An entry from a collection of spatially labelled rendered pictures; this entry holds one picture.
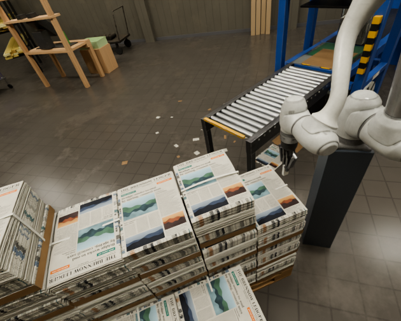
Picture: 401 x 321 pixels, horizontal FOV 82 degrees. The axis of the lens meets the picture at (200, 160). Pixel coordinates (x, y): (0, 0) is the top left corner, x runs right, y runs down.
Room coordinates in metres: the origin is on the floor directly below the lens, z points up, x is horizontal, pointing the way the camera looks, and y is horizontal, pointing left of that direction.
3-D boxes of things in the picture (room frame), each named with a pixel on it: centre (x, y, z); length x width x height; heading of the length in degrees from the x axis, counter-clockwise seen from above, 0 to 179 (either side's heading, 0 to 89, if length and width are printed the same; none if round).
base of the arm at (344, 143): (0.90, -0.81, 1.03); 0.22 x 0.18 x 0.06; 157
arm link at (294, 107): (0.79, -0.43, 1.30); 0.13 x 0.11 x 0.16; 7
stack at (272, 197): (0.69, 0.12, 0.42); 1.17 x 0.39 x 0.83; 101
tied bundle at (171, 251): (0.66, 0.26, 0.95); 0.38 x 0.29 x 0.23; 10
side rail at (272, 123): (1.65, -0.93, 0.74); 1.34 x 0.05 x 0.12; 124
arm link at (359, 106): (0.87, -0.80, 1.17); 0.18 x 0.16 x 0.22; 7
